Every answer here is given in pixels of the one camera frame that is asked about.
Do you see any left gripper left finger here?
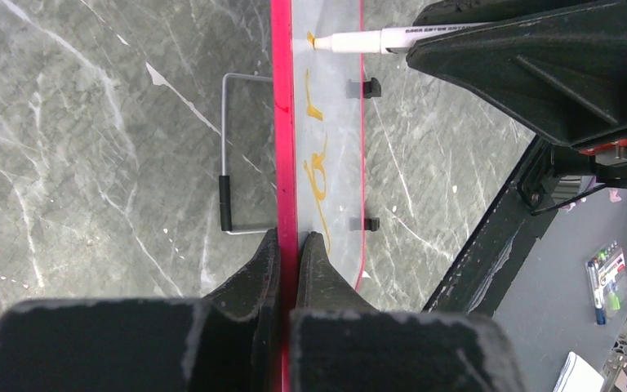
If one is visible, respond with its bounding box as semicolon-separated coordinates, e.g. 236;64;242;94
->
0;230;281;391

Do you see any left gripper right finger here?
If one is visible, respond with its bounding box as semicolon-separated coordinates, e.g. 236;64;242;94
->
291;232;525;391

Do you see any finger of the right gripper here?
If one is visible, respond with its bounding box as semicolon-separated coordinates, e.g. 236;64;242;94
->
406;1;627;149

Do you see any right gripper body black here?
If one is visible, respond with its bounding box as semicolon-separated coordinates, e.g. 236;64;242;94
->
549;139;627;191

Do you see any white marker pen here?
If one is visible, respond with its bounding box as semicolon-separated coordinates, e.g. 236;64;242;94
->
307;22;484;54

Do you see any whiteboard with red rim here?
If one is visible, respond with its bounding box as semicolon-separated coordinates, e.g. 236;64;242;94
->
269;0;367;392

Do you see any black whiteboard clip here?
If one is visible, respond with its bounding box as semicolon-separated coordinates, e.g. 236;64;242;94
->
347;217;380;232
345;78;382;100

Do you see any marker pack on desk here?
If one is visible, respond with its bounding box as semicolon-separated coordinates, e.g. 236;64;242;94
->
585;241;627;326

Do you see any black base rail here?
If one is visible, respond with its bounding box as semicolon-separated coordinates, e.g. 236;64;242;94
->
423;137;557;316

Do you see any wire whiteboard stand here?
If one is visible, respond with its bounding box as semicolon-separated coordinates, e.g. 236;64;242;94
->
218;72;277;236

